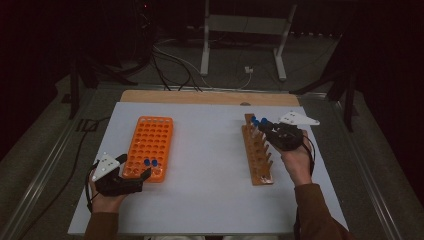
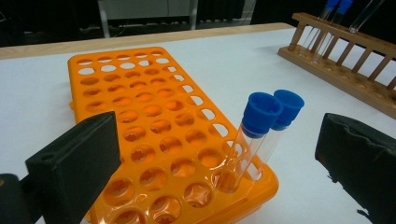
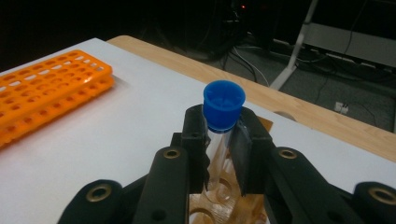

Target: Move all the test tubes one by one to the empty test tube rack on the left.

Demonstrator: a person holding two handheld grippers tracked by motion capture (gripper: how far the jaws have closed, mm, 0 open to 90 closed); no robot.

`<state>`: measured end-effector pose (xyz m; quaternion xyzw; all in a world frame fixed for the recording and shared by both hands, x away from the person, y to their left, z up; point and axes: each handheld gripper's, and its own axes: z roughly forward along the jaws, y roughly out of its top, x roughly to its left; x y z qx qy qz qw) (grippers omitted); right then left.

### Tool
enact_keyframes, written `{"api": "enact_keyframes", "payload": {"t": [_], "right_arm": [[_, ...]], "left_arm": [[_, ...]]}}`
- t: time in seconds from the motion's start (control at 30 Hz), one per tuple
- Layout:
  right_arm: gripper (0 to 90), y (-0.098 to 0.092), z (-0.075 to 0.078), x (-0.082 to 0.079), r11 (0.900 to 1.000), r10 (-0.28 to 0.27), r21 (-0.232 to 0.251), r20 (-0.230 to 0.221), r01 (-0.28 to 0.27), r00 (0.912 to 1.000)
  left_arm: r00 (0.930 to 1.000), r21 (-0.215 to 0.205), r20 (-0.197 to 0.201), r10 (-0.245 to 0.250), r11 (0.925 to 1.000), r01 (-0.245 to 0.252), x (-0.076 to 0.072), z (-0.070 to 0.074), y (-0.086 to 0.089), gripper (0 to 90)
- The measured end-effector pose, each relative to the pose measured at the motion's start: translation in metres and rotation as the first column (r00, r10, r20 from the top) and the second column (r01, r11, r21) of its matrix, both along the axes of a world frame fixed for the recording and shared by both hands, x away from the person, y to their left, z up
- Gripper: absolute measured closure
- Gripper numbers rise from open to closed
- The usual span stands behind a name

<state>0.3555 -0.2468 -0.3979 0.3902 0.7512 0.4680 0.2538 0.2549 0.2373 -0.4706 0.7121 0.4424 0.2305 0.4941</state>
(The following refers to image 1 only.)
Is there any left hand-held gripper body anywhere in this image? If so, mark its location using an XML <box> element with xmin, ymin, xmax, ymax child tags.
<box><xmin>91</xmin><ymin>152</ymin><xmax>145</xmax><ymax>198</ymax></box>

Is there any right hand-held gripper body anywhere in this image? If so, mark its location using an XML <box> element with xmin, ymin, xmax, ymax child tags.
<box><xmin>266</xmin><ymin>110</ymin><xmax>321</xmax><ymax>152</ymax></box>

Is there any orange plastic test tube rack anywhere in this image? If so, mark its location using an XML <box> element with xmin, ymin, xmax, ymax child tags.
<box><xmin>121</xmin><ymin>115</ymin><xmax>175</xmax><ymax>184</ymax></box>

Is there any wooden test tube rack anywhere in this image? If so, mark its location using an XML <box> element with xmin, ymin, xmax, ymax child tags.
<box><xmin>241</xmin><ymin>113</ymin><xmax>275</xmax><ymax>187</ymax></box>

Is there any person's left hand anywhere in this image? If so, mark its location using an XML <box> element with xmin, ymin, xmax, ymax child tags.
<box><xmin>88</xmin><ymin>169</ymin><xmax>129</xmax><ymax>214</ymax></box>

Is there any person's right hand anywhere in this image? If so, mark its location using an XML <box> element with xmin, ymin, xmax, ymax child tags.
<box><xmin>279</xmin><ymin>129</ymin><xmax>314</xmax><ymax>187</ymax></box>

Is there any white table board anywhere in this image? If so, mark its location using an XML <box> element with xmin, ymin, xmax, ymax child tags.
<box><xmin>67</xmin><ymin>101</ymin><xmax>350</xmax><ymax>236</ymax></box>

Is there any dark tripod stand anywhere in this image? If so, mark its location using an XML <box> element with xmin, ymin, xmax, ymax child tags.
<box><xmin>60</xmin><ymin>54</ymin><xmax>138</xmax><ymax>121</ymax></box>
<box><xmin>288</xmin><ymin>33</ymin><xmax>360</xmax><ymax>133</ymax></box>

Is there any grey metal stand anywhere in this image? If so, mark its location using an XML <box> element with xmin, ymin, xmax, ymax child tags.
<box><xmin>199</xmin><ymin>0</ymin><xmax>298</xmax><ymax>82</ymax></box>

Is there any dark equipment with red light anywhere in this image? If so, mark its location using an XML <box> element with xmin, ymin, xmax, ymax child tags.
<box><xmin>131</xmin><ymin>0</ymin><xmax>158</xmax><ymax>69</ymax></box>

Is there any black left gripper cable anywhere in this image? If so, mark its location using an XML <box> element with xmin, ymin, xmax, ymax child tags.
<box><xmin>84</xmin><ymin>165</ymin><xmax>98</xmax><ymax>214</ymax></box>

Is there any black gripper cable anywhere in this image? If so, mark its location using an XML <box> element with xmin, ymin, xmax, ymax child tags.
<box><xmin>301</xmin><ymin>133</ymin><xmax>317</xmax><ymax>177</ymax></box>
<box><xmin>84</xmin><ymin>165</ymin><xmax>98</xmax><ymax>214</ymax></box>

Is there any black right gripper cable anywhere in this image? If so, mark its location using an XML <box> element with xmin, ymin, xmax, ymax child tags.
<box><xmin>301</xmin><ymin>133</ymin><xmax>317</xmax><ymax>177</ymax></box>

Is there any thin black floor cable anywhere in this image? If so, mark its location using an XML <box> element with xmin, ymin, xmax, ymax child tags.
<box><xmin>19</xmin><ymin>115</ymin><xmax>113</xmax><ymax>240</ymax></box>

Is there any black floor bracket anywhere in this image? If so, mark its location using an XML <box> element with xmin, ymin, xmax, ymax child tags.
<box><xmin>76</xmin><ymin>118</ymin><xmax>100</xmax><ymax>133</ymax></box>

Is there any short white plug cable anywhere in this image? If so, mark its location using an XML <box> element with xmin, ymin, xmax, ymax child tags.
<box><xmin>237</xmin><ymin>72</ymin><xmax>254</xmax><ymax>91</ymax></box>

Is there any aluminium frame rail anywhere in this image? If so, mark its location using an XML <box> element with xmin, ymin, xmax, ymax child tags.
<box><xmin>0</xmin><ymin>87</ymin><xmax>101</xmax><ymax>240</ymax></box>
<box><xmin>328</xmin><ymin>96</ymin><xmax>406</xmax><ymax>240</ymax></box>

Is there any long white floor cable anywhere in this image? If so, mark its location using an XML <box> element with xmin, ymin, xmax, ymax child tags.
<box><xmin>153</xmin><ymin>38</ymin><xmax>216</xmax><ymax>89</ymax></box>

